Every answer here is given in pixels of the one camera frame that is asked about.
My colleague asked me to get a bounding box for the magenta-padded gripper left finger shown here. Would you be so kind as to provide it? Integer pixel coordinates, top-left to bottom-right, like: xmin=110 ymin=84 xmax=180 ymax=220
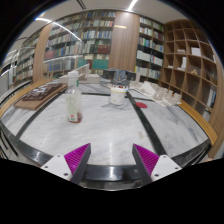
xmin=40 ymin=143 xmax=92 ymax=185

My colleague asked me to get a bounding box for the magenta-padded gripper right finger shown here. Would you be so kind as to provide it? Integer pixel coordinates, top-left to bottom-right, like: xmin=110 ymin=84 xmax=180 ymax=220
xmin=132 ymin=143 xmax=183 ymax=185

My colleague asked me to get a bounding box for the clear plastic drink bottle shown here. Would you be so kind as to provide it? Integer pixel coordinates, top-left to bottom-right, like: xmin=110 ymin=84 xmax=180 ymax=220
xmin=65 ymin=70 xmax=83 ymax=124

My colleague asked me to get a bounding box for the white city block model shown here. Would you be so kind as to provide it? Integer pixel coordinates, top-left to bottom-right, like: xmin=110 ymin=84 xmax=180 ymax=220
xmin=128 ymin=79 xmax=183 ymax=108

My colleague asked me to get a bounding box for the brown model on wooden board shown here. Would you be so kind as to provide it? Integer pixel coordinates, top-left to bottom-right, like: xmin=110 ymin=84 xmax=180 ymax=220
xmin=13 ymin=82 xmax=68 ymax=111

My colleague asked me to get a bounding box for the white mug with yellow rim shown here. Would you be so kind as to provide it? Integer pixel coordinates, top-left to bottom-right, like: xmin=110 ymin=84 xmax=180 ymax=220
xmin=109 ymin=85 xmax=129 ymax=107

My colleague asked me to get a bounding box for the white arched architectural model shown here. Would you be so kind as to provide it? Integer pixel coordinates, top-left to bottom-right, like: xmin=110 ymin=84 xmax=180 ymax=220
xmin=58 ymin=63 xmax=101 ymax=85

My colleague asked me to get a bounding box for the dark grey architectural model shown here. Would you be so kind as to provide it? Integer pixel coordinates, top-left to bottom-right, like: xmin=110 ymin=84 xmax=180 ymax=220
xmin=101 ymin=68 xmax=137 ymax=88

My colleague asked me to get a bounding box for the wooden cubby shelf unit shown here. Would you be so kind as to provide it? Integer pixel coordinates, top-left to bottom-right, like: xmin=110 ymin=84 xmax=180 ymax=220
xmin=159 ymin=19 xmax=224 ymax=158

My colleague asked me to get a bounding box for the straight ceiling light strip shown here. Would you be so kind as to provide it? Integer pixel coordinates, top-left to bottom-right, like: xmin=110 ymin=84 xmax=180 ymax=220
xmin=126 ymin=0 xmax=139 ymax=12

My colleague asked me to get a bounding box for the wall bookshelf full of books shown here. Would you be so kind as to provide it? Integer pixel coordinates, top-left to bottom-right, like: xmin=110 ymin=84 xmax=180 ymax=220
xmin=9 ymin=9 xmax=166 ymax=84

